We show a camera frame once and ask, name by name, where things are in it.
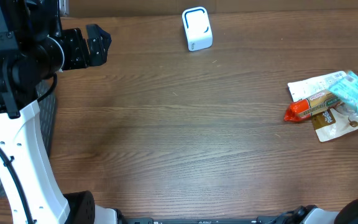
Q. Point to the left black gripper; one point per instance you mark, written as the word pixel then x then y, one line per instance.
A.
pixel 95 57

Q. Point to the teal snack packet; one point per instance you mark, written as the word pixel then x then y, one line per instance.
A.
pixel 346 89

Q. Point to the beige clear food pouch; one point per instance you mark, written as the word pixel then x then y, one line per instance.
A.
pixel 335 122

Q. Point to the orange spaghetti pack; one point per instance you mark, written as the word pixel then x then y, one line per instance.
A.
pixel 310 106

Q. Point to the white tube gold cap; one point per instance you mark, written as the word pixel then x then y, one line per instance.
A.
pixel 302 89

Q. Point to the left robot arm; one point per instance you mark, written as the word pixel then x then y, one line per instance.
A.
pixel 35 47

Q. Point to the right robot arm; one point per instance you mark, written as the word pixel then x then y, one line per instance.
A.
pixel 353 211

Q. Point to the white barcode scanner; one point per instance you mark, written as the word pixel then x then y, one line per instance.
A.
pixel 197 28

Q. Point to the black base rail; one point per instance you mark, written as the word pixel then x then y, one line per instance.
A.
pixel 258 220

